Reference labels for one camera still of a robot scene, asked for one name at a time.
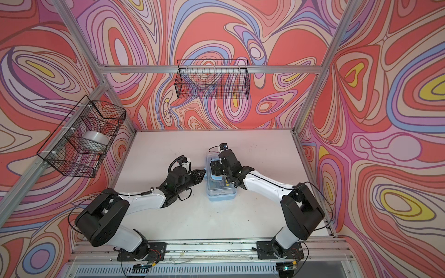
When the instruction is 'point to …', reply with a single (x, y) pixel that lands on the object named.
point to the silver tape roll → (94, 141)
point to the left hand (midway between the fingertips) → (208, 171)
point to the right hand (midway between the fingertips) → (218, 167)
